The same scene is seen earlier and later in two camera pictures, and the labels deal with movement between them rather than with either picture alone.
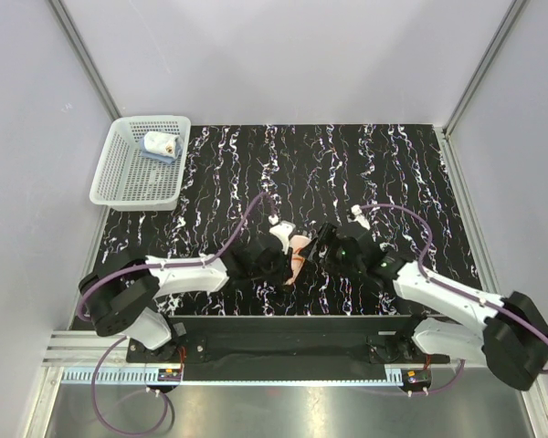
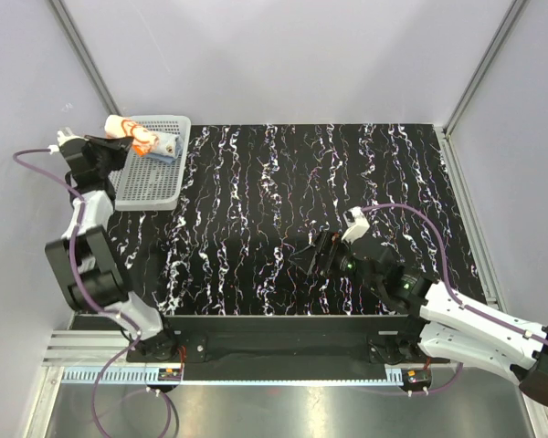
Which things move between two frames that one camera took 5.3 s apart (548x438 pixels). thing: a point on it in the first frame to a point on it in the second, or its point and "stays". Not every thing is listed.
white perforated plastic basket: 125,180 stays
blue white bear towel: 161,147 stays
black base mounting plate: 287,348 stays
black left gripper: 284,272 to 117,144
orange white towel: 296,243 to 144,140
